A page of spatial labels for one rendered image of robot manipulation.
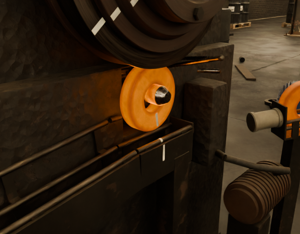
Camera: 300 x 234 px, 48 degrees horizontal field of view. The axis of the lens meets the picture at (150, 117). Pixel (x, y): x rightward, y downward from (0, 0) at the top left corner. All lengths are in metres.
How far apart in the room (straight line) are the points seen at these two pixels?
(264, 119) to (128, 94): 0.48
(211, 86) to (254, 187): 0.30
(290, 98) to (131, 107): 0.54
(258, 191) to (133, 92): 0.47
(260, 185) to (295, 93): 0.29
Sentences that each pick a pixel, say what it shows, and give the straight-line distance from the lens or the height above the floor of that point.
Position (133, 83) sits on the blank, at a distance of 0.69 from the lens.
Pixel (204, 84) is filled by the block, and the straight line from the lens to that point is 0.91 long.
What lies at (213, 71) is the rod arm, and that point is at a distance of 0.73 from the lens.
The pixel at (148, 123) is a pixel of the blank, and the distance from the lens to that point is 0.75.
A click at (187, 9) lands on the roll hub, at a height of 1.00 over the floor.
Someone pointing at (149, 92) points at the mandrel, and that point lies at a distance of 0.72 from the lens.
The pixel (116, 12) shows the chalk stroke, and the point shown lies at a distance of 0.58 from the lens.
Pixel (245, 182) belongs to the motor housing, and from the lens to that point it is 0.99.
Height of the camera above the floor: 1.03
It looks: 20 degrees down
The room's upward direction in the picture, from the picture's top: straight up
